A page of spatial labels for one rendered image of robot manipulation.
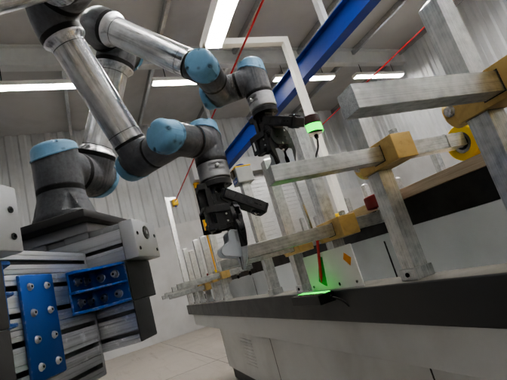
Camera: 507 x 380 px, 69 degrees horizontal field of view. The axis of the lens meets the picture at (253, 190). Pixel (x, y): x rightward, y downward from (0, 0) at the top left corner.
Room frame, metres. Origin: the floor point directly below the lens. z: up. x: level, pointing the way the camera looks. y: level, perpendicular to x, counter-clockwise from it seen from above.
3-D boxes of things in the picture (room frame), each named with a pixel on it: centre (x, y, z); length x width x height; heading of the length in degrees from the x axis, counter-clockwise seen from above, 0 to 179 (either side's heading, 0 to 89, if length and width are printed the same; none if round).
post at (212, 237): (2.15, 0.31, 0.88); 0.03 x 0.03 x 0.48; 22
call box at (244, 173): (1.46, 0.03, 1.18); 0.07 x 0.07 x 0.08; 22
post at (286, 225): (1.22, -0.07, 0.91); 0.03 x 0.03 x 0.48; 22
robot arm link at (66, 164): (0.92, 0.48, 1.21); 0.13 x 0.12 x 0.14; 170
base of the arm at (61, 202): (0.91, 0.48, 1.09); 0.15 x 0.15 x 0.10
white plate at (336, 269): (1.01, -0.13, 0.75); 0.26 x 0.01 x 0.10; 22
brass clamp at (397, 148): (0.74, -0.27, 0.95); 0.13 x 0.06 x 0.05; 22
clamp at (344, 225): (0.97, -0.18, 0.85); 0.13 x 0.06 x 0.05; 22
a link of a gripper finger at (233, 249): (0.83, 0.08, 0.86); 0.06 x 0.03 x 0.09; 112
